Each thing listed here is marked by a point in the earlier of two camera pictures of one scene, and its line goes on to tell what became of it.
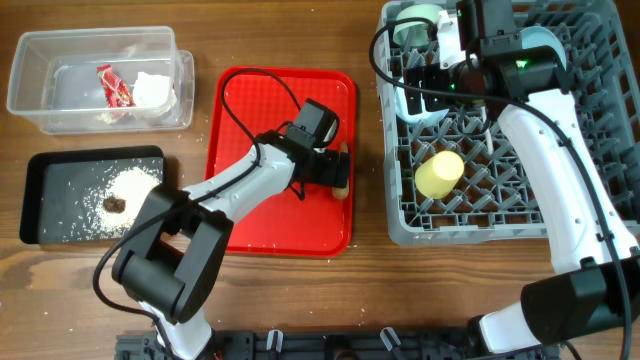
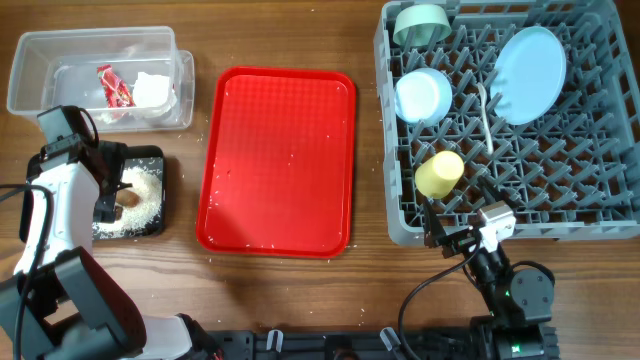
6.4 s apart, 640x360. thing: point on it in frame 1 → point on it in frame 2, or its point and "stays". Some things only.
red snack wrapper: x=116 y=91 stays
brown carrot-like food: x=342 y=193 → x=127 y=198
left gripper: x=327 y=175 → x=115 y=158
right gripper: x=428 y=76 → x=436 y=235
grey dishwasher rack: x=455 y=180 stays
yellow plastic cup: x=436 y=178 stays
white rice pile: x=116 y=206 stays
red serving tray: x=247 y=104 stays
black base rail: x=363 y=344 stays
